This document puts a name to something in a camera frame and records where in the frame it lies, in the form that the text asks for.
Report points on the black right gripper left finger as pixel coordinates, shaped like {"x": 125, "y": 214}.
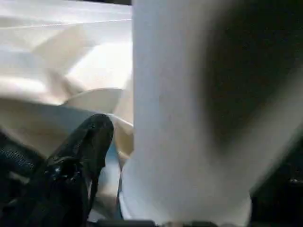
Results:
{"x": 66, "y": 189}

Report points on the white plastic table leg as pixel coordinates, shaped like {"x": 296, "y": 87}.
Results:
{"x": 165, "y": 94}

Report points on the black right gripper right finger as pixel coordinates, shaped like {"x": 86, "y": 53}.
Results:
{"x": 284, "y": 201}

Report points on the white plastic table top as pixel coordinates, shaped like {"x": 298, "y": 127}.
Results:
{"x": 59, "y": 47}

